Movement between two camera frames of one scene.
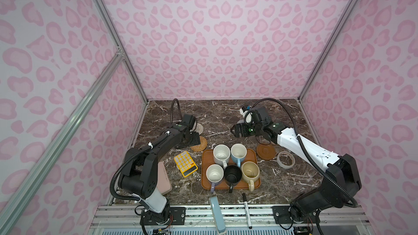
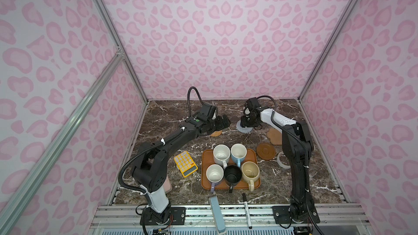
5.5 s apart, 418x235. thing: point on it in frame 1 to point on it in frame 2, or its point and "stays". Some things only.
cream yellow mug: x=250 y=172 stays
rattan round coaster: x=201 y=147 to x=216 y=134
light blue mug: x=238 y=152 stays
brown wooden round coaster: x=265 y=152 stays
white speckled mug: x=221 y=154 stays
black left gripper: x=196 y=139 to x=221 y=125
